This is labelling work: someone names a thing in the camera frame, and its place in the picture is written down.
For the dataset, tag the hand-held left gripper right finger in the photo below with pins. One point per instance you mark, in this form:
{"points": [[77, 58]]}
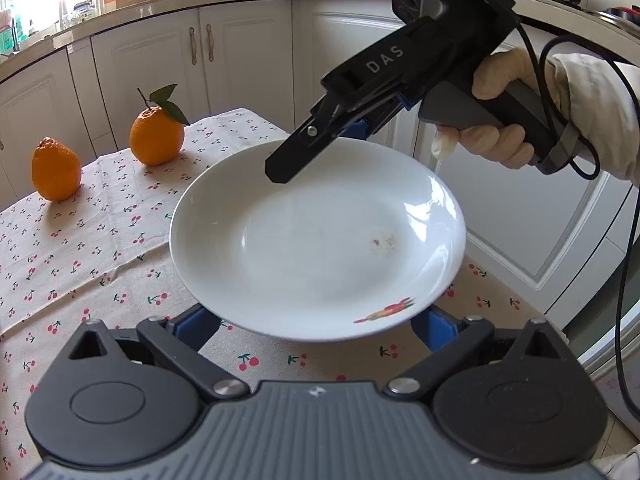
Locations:
{"points": [[440, 330]]}

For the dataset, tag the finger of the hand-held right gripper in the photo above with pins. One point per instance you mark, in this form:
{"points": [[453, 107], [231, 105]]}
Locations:
{"points": [[287, 165], [360, 130]]}

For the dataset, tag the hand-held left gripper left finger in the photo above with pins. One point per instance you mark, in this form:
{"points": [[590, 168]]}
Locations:
{"points": [[192, 327]]}

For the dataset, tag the white fruit-print plate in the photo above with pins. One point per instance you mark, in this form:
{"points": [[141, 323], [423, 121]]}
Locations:
{"points": [[310, 240]]}

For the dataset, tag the person's right forearm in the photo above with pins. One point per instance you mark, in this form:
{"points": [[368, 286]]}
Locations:
{"points": [[605, 115]]}

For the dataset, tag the person's right hand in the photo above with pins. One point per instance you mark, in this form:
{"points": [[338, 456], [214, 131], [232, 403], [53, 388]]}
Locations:
{"points": [[515, 67]]}

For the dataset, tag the beige cherry-print cloth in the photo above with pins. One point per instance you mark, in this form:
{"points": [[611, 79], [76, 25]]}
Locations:
{"points": [[325, 360]]}

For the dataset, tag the orange with green leaf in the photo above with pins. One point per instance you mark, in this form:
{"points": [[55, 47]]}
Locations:
{"points": [[156, 136]]}

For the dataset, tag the white cherry-print cloth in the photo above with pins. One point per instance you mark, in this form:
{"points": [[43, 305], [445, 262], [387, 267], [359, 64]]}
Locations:
{"points": [[90, 230]]}

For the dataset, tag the knobby orange without leaf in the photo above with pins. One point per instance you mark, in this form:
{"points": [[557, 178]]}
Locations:
{"points": [[55, 170]]}

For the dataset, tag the person's white clothing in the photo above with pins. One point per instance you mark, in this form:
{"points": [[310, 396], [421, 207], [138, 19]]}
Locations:
{"points": [[622, 462]]}

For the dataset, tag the glass jar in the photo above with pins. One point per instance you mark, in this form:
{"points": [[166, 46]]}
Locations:
{"points": [[83, 14]]}

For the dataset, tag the green dish soap bottle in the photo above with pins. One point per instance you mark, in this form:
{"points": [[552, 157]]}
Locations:
{"points": [[10, 30]]}

